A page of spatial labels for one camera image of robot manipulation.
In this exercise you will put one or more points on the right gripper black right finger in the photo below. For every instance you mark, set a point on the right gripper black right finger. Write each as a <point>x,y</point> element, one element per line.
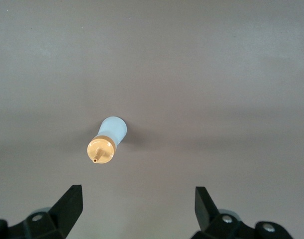
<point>206,214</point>

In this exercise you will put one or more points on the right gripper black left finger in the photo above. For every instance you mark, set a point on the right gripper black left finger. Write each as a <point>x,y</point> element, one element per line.
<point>67,214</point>

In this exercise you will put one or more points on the translucent sauce bottle orange cap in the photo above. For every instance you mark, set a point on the translucent sauce bottle orange cap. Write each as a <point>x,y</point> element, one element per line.
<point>112,129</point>

